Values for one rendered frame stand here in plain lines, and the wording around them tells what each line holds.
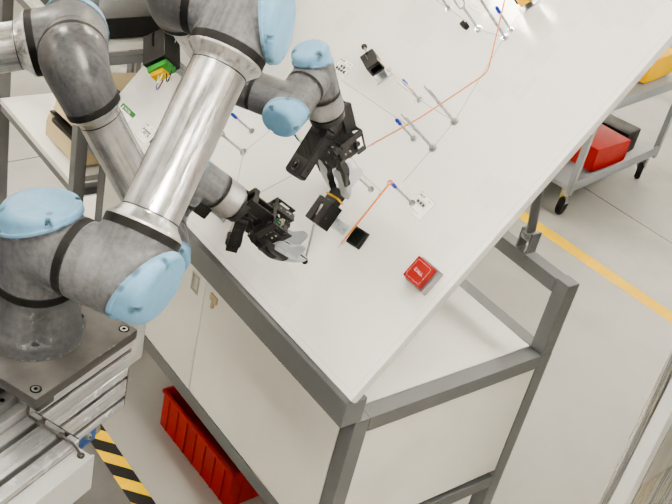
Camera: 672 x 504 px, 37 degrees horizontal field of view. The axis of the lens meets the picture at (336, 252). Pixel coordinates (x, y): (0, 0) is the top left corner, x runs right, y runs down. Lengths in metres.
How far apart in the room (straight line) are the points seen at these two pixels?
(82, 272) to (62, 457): 0.28
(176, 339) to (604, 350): 1.92
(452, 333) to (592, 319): 1.83
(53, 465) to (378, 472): 0.95
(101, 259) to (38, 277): 0.10
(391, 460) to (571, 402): 1.52
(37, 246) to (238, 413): 1.13
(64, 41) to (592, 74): 1.02
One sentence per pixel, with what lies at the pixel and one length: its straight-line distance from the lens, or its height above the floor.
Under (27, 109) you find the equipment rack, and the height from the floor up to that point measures 0.66.
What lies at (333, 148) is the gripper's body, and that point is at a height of 1.27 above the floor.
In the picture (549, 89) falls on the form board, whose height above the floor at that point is 1.44.
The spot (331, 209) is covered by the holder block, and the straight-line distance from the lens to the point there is 2.11.
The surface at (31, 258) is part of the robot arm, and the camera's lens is 1.46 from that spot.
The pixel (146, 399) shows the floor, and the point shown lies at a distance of 3.24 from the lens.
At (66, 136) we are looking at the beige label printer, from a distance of 3.06.
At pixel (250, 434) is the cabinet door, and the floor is 0.49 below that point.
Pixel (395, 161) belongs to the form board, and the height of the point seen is 1.20.
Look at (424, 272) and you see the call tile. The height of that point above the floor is 1.11.
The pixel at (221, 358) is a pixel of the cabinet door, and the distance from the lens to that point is 2.49.
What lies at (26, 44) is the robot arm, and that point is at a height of 1.44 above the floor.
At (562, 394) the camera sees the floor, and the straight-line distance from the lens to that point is 3.73.
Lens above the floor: 2.17
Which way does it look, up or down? 32 degrees down
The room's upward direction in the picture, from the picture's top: 14 degrees clockwise
